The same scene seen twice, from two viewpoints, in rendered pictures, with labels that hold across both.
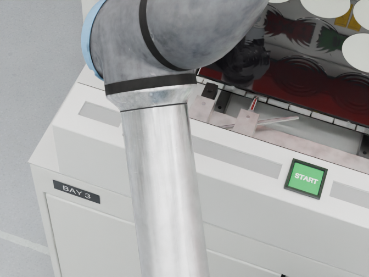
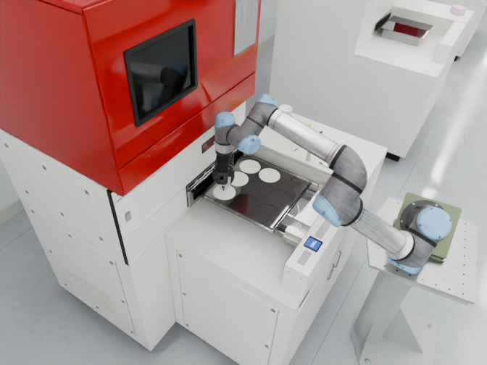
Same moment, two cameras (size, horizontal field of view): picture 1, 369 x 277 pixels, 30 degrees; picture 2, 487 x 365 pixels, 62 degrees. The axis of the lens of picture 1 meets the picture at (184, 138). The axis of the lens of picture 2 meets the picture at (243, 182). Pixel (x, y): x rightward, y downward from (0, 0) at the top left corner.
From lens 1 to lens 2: 1.29 m
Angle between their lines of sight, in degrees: 48
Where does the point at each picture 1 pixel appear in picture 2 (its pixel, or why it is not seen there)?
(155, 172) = (377, 221)
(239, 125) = (302, 221)
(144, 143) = (371, 218)
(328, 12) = (245, 179)
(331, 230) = not seen: hidden behind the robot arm
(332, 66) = (275, 187)
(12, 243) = not seen: outside the picture
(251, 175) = not seen: hidden behind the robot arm
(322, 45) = (263, 187)
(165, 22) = (363, 180)
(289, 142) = (306, 211)
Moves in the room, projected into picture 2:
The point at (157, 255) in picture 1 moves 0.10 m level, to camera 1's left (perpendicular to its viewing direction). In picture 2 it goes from (396, 236) to (394, 258)
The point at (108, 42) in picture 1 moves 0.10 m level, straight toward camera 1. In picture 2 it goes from (346, 208) to (377, 212)
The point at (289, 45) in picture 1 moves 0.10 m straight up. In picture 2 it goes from (261, 195) to (262, 179)
